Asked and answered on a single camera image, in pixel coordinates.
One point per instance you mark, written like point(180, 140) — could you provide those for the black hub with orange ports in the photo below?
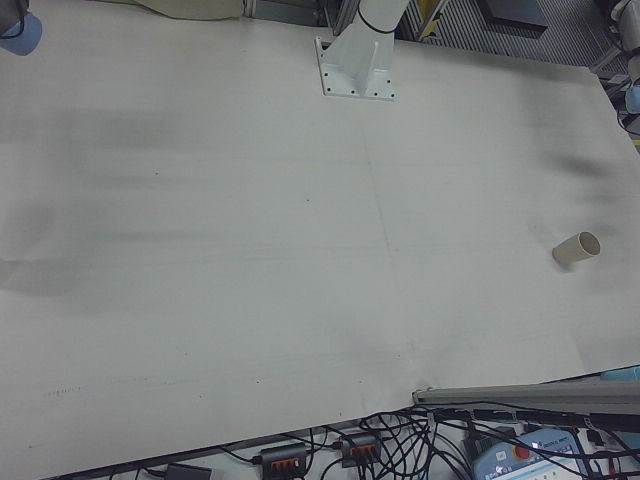
point(358, 447)
point(282, 456)

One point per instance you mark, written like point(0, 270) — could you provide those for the aluminium frame bar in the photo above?
point(610, 57)

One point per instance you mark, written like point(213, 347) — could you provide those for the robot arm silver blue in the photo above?
point(633, 95)
point(22, 37)

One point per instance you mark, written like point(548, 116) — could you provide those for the black power brick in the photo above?
point(187, 472)

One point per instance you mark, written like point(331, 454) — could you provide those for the dark grey box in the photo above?
point(515, 11)

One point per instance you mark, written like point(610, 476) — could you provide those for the beige paper cup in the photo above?
point(575, 250)

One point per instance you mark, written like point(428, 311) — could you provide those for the black power strip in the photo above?
point(500, 414)

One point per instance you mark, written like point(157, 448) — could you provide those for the light blue plastic box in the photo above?
point(622, 373)

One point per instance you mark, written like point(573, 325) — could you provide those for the grey blue teach pendant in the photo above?
point(525, 457)

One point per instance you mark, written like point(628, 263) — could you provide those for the aluminium profile post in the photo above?
point(525, 397)

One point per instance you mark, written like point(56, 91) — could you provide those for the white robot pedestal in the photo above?
point(357, 65)

